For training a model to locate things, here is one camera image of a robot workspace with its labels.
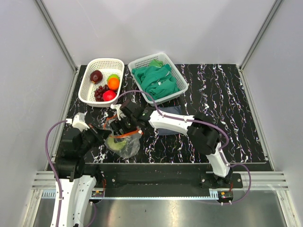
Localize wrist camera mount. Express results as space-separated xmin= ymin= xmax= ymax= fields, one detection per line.
xmin=110 ymin=104 xmax=126 ymax=121
xmin=71 ymin=113 xmax=89 ymax=132

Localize orange fake fruit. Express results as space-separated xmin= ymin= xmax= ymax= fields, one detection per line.
xmin=107 ymin=77 xmax=120 ymax=91

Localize left connector box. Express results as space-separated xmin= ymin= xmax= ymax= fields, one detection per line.
xmin=91 ymin=190 xmax=105 ymax=198

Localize pale green fake cabbage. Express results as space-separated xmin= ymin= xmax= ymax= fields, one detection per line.
xmin=107 ymin=137 xmax=127 ymax=151

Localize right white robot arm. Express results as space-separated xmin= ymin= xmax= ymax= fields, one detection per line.
xmin=110 ymin=100 xmax=233 ymax=188

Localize connector box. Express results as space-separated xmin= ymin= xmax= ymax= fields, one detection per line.
xmin=218 ymin=191 xmax=233 ymax=203
xmin=91 ymin=190 xmax=105 ymax=198

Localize clear zip top bag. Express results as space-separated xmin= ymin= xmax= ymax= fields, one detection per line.
xmin=103 ymin=115 xmax=143 ymax=158

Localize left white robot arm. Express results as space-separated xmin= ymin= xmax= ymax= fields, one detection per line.
xmin=51 ymin=128 xmax=111 ymax=227

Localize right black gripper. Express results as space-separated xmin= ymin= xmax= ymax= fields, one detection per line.
xmin=110 ymin=115 xmax=138 ymax=144

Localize green cloth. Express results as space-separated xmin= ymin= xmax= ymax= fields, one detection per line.
xmin=132 ymin=59 xmax=180 ymax=100

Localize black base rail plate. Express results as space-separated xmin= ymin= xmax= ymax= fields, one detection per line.
xmin=82 ymin=164 xmax=243 ymax=199

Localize purple fake grapes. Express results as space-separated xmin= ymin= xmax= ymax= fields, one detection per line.
xmin=94 ymin=85 xmax=108 ymax=102

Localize grey folded towel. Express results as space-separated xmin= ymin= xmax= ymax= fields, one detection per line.
xmin=158 ymin=106 xmax=182 ymax=136

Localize right connector box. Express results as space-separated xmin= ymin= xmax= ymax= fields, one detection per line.
xmin=218 ymin=191 xmax=233 ymax=203

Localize white oval perforated basket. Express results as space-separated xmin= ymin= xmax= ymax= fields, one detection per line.
xmin=78 ymin=58 xmax=125 ymax=108

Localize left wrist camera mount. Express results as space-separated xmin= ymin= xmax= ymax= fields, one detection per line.
xmin=71 ymin=113 xmax=89 ymax=132

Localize green fake apple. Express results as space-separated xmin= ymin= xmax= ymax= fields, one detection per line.
xmin=108 ymin=74 xmax=120 ymax=80

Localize black marble pattern mat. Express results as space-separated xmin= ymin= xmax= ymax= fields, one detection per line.
xmin=49 ymin=63 xmax=273 ymax=171

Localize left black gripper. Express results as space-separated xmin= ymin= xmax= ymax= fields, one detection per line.
xmin=78 ymin=122 xmax=112 ymax=155

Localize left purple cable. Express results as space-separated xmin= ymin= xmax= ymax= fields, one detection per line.
xmin=45 ymin=119 xmax=73 ymax=227

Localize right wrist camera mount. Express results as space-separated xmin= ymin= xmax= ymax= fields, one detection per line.
xmin=110 ymin=104 xmax=126 ymax=121

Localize white rectangular plastic basket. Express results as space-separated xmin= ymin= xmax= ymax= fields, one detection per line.
xmin=128 ymin=52 xmax=188 ymax=105

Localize dark red fake apple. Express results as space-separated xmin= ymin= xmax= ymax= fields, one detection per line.
xmin=90 ymin=70 xmax=103 ymax=84

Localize red fake peach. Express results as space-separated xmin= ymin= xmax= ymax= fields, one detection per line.
xmin=102 ymin=90 xmax=116 ymax=102

